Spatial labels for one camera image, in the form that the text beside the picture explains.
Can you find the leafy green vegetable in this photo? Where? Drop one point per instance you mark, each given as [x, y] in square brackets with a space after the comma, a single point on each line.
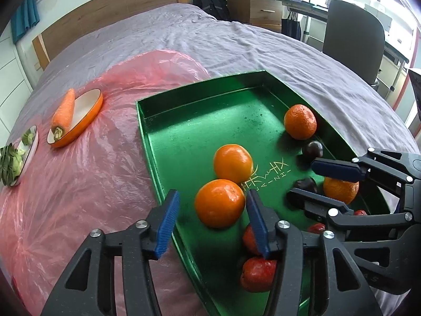
[10, 164]

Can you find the white plate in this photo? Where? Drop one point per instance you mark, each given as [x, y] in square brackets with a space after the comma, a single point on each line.
[30, 153]

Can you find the green tray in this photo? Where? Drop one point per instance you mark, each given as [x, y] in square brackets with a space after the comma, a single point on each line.
[204, 121]

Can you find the wooden bed headboard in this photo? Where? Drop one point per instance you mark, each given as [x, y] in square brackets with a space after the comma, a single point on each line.
[98, 13]

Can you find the grey office chair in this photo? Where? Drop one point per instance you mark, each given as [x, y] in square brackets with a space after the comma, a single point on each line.
[355, 36]

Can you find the dark hanging bag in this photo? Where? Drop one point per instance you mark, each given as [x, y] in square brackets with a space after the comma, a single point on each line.
[291, 26]

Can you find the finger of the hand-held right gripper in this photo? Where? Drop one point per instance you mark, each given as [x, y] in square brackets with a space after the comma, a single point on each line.
[315, 200]
[338, 169]

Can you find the red plastic sheet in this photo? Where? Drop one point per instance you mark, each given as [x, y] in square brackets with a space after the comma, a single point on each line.
[82, 187]

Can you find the dark plum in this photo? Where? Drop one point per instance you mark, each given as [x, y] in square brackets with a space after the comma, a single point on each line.
[312, 149]
[304, 185]

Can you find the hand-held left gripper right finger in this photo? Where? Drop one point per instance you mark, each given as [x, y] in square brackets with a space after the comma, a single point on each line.
[259, 227]

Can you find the orange plate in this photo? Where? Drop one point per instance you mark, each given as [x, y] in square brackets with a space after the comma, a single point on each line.
[85, 112]

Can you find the orange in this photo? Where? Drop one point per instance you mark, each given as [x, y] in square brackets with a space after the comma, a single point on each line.
[219, 203]
[300, 121]
[340, 191]
[233, 163]

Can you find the white wardrobe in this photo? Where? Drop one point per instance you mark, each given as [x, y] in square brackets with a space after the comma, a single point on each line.
[10, 72]

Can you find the black backpack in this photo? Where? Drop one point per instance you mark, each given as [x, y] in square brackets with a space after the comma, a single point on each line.
[210, 5]

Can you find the green vegetable piece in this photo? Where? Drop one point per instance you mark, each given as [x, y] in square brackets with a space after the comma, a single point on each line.
[29, 137]

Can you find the teal curtain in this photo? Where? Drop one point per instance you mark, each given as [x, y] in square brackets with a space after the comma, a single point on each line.
[24, 16]

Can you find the red apple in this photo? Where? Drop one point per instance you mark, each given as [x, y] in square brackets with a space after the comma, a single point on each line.
[251, 237]
[317, 227]
[258, 271]
[360, 212]

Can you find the wooden drawer cabinet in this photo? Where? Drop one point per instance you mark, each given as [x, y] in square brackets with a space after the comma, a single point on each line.
[253, 10]

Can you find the desk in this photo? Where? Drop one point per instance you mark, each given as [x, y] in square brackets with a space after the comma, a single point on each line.
[315, 6]

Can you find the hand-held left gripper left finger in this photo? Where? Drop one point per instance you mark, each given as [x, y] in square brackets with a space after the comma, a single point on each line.
[167, 223]

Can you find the carrot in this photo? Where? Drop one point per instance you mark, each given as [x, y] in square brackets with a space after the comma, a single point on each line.
[64, 112]

